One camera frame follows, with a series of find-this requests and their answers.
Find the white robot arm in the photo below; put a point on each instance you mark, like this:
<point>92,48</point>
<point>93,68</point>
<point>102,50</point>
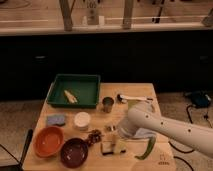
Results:
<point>140,116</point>

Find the green plastic tray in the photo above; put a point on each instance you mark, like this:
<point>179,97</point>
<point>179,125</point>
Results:
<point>85,88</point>

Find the small metal cup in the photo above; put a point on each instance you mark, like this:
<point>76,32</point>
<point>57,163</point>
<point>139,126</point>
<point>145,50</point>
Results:
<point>108,103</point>

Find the green plastic cup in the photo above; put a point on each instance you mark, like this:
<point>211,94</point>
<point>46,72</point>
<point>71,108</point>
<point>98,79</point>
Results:
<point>131,103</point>

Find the metal fork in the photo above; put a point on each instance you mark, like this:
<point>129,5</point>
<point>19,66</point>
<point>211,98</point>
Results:
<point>110,128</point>

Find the brown grape bunch toy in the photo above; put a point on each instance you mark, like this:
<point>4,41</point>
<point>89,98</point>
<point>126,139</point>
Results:
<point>94,136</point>

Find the blue sponge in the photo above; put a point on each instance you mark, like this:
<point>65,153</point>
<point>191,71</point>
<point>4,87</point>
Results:
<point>58,120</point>

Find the white background device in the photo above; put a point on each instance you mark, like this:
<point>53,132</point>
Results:
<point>92,12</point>

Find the green chili pepper toy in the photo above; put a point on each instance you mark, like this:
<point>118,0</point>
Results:
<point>150,146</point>

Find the dark purple bowl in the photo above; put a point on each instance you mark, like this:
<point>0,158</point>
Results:
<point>74,153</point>

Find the orange bowl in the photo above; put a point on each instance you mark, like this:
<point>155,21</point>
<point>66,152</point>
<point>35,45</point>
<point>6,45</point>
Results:
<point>48,141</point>

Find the dark teal floor box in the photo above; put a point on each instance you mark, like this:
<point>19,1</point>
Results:
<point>199,99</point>

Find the white handled brush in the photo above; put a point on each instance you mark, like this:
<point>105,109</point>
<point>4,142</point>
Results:
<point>124,98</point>

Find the wooden frame post right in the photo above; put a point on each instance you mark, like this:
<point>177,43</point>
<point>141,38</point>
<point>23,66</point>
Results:
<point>127,16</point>

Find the wooden frame post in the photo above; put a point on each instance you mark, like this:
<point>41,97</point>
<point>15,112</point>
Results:
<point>66,14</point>
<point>127,16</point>

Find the wooden frame post left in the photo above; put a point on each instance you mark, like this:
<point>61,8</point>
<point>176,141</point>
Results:
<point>66,14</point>

